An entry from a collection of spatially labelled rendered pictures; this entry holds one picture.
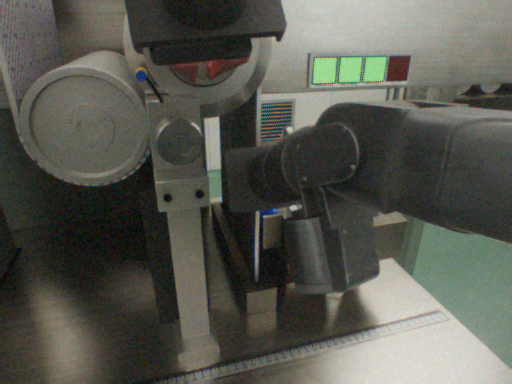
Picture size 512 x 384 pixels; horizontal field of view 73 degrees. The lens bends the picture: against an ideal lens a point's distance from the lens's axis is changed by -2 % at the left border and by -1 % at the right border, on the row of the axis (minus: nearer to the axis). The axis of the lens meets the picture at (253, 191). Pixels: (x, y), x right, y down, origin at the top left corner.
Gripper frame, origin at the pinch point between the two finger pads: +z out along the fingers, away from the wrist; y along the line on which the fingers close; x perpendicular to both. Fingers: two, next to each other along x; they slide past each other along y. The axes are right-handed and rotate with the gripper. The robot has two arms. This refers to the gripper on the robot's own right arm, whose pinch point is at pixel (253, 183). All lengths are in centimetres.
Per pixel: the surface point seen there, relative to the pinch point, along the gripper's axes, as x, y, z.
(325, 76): 22.1, 24.1, 21.6
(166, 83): 10.3, -10.0, -9.2
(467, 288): -62, 140, 112
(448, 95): 22, 74, 40
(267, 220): -5.0, 1.4, 0.7
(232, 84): 10.0, -3.3, -9.1
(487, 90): 74, 286, 205
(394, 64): 24, 41, 21
